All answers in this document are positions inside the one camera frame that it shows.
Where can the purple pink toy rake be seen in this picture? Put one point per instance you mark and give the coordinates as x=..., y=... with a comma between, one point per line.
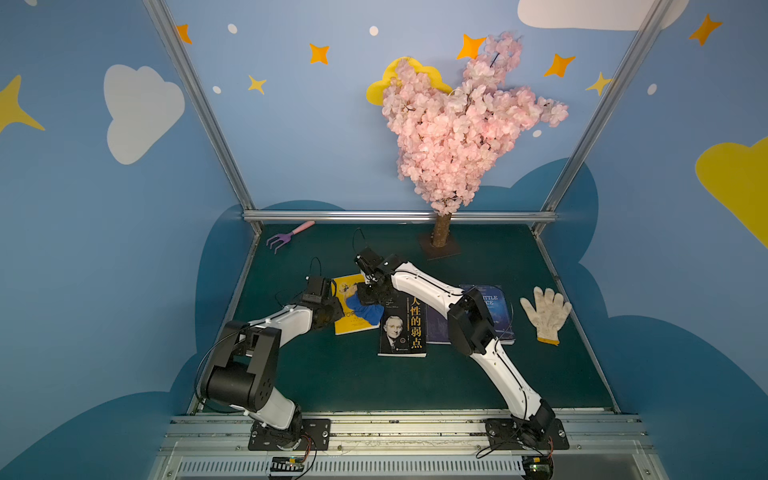
x=277, y=241

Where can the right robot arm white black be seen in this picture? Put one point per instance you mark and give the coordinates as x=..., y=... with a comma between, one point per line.
x=471, y=333

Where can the white work glove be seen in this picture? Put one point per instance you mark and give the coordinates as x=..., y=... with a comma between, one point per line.
x=548, y=314

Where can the right circuit board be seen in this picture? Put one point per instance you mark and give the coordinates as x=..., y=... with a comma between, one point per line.
x=537, y=468

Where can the pink blossom artificial tree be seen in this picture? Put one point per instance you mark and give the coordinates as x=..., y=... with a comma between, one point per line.
x=448, y=138

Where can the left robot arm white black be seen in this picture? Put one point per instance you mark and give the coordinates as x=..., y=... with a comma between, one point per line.
x=240, y=370

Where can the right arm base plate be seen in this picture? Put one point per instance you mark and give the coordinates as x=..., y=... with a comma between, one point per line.
x=510, y=434

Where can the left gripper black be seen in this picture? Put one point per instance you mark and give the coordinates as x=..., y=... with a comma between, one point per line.
x=335, y=302

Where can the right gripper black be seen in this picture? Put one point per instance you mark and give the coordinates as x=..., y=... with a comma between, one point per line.
x=369, y=287

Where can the circuit board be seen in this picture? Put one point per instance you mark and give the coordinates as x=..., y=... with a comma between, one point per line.
x=537, y=468
x=285, y=467

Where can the purple book yellow label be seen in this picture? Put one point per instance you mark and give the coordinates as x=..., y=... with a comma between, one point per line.
x=437, y=327

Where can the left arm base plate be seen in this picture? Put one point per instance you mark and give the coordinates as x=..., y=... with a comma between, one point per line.
x=313, y=433

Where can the blue Little Prince book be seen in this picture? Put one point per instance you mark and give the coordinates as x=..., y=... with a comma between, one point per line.
x=499, y=310

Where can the aluminium rail front frame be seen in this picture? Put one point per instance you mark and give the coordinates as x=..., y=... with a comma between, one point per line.
x=432, y=444

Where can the black book yellow title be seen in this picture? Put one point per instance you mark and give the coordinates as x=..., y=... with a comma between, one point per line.
x=403, y=328

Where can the blue cloth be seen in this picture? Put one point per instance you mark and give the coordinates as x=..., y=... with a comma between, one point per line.
x=372, y=313

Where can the left circuit board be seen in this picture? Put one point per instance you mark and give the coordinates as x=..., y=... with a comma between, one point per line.
x=285, y=467

